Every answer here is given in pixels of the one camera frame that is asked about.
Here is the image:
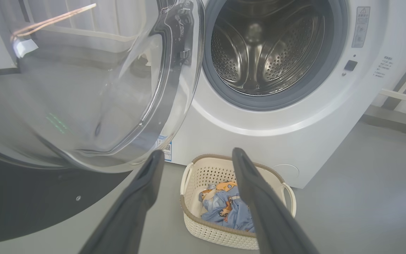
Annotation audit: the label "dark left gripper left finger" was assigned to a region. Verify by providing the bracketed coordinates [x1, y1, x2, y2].
[79, 150, 165, 254]

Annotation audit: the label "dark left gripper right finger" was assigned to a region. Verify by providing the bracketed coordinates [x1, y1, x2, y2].
[232, 147, 320, 254]

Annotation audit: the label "blue cartoon print garment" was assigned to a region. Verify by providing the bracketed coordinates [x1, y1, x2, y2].
[199, 185, 256, 233]

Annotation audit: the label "orange and blue garment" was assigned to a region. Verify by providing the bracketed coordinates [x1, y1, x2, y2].
[203, 181, 239, 198]

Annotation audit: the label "glass washing machine door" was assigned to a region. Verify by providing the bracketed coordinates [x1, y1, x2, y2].
[0, 0, 206, 246]

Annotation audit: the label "white front-load washing machine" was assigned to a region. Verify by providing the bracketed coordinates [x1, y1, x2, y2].
[155, 0, 406, 189]

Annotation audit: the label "stainless steel washing machine drum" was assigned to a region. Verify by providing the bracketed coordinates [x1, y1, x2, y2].
[211, 0, 325, 96]

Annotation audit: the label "grey rubber door gasket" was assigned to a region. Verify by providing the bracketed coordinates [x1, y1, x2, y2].
[202, 0, 349, 111]

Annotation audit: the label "round white filter cover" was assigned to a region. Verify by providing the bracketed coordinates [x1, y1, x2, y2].
[272, 164, 300, 181]

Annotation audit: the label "cream plastic laundry basket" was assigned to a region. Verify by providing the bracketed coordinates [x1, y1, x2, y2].
[180, 154, 297, 250]

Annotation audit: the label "blue energy label sticker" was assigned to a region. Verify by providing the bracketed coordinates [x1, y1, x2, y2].
[155, 136, 172, 163]

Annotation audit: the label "small printed text sticker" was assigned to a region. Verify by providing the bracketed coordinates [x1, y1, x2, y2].
[373, 56, 394, 78]

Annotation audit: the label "grey warning sticker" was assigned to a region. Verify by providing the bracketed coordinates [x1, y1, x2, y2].
[352, 6, 370, 48]

